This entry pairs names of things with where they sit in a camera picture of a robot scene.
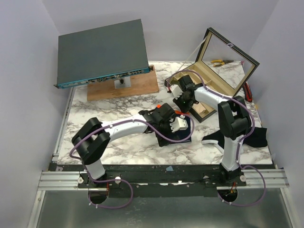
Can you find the navy orange underwear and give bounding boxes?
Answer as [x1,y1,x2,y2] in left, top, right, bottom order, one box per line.
[156,104,192,144]

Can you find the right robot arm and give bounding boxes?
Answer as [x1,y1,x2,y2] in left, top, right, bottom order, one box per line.
[170,75,255,186]

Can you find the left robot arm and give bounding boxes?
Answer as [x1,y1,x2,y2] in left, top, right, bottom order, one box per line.
[70,103,185,188]

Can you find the cream rolled underwear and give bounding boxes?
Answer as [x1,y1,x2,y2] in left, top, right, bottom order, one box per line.
[192,103,209,118]

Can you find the black white underwear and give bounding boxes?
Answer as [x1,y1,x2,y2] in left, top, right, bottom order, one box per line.
[201,127,268,154]

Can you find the wooden board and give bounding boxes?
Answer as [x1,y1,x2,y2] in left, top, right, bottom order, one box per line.
[87,65,159,101]

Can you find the black compartment organizer box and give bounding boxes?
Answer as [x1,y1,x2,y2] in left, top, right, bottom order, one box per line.
[164,27,260,123]

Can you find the red black utility knife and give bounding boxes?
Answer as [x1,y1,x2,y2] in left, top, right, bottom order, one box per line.
[243,82,253,103]

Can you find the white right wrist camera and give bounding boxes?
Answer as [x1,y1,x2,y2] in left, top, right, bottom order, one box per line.
[169,85,183,99]

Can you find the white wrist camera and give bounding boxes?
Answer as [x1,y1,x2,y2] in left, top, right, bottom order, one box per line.
[170,117,188,133]
[169,85,183,99]

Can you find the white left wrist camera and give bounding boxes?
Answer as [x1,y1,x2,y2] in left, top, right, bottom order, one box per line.
[170,117,188,133]

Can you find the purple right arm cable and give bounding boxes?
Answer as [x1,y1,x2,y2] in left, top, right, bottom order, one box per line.
[165,70,266,208]

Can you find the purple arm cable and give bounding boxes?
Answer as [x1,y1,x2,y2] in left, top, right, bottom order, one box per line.
[69,114,195,209]
[165,70,266,208]

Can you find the metal switch stand bracket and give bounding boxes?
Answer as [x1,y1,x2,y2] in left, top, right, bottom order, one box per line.
[114,76,131,89]

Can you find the yellow handled pliers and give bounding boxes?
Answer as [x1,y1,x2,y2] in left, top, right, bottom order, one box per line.
[211,59,234,67]

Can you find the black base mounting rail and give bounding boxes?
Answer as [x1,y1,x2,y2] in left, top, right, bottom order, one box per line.
[76,162,247,198]

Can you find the grey network switch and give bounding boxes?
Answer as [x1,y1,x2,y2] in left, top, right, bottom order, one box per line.
[55,19,152,89]

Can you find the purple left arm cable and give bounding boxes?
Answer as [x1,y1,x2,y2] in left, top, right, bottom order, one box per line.
[69,114,195,209]

